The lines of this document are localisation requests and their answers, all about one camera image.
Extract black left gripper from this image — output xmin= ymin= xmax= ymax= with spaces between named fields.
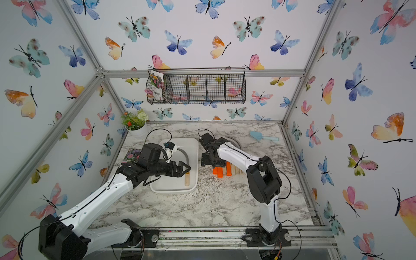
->
xmin=149 ymin=159 xmax=191 ymax=178

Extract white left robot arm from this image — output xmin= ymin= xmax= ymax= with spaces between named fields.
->
xmin=39 ymin=144 xmax=191 ymax=260

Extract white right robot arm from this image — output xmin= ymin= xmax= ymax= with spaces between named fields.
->
xmin=199 ymin=133 xmax=282 ymax=233

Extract white plastic storage tray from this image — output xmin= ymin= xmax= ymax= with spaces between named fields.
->
xmin=149 ymin=138 xmax=199 ymax=195

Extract flower seed packet on table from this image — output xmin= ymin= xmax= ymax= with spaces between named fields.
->
xmin=122 ymin=148 xmax=141 ymax=164

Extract teal plastic garden trowel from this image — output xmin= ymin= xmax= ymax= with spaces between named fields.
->
xmin=249 ymin=131 xmax=280 ymax=143

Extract potted artificial flower plant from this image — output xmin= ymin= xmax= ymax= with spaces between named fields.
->
xmin=121 ymin=109 xmax=150 ymax=140

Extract seed packet in basket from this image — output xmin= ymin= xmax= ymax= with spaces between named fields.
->
xmin=149 ymin=70 xmax=165 ymax=101

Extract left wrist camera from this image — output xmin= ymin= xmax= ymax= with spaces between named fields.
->
xmin=164 ymin=141 xmax=178 ymax=157

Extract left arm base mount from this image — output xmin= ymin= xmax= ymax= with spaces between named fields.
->
xmin=121 ymin=218 xmax=159 ymax=249

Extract black wire wall basket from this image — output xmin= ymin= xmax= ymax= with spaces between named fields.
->
xmin=146 ymin=67 xmax=247 ymax=107

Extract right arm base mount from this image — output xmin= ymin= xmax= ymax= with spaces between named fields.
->
xmin=242 ymin=224 xmax=291 ymax=247

